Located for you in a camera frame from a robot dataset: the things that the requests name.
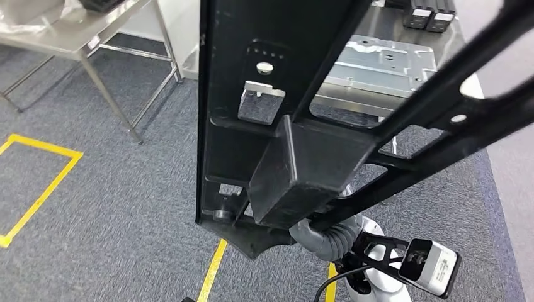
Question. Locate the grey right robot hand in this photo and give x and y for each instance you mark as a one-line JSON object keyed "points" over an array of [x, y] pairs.
{"points": [[302, 235]]}

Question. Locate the black plastic car part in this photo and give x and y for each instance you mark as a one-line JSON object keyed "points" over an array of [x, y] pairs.
{"points": [[225, 125]]}

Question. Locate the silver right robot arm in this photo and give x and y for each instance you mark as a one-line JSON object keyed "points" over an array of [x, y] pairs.
{"points": [[375, 283]]}

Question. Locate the yellow floor tape square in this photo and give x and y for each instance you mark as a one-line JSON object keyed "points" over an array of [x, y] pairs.
{"points": [[212, 271], [41, 146]]}

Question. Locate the black robot foot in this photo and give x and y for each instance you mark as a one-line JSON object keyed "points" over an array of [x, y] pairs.
{"points": [[188, 299]]}

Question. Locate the large stamped metal plate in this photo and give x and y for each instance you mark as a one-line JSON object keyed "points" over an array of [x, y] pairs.
{"points": [[375, 62]]}

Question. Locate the white cabinet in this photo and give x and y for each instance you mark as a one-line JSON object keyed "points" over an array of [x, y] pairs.
{"points": [[175, 33]]}

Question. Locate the black battery box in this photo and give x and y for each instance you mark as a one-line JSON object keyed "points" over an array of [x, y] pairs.
{"points": [[440, 18], [417, 14]]}

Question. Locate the black flat item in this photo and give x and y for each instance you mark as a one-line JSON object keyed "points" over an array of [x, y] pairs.
{"points": [[100, 4]]}

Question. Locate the stainless steel side table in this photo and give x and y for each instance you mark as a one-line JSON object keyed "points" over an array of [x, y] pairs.
{"points": [[62, 37]]}

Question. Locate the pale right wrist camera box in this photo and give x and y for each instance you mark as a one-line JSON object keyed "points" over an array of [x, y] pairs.
{"points": [[434, 271]]}

